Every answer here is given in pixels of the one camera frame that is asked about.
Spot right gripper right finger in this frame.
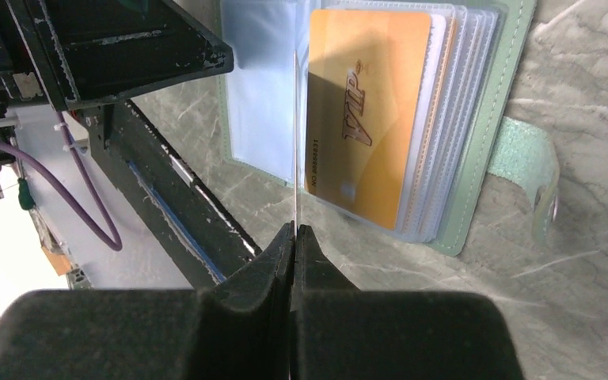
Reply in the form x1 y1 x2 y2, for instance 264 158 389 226
291 225 524 379

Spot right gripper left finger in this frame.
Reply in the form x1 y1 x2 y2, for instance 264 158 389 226
0 223 296 379

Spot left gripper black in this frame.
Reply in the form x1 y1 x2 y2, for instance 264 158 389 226
0 1 234 143

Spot green card holder wallet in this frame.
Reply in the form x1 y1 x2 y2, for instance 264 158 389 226
218 1 560 256

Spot gold VIP card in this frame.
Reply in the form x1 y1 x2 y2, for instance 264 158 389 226
305 9 433 229

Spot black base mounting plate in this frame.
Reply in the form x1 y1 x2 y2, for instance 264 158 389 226
76 101 262 287

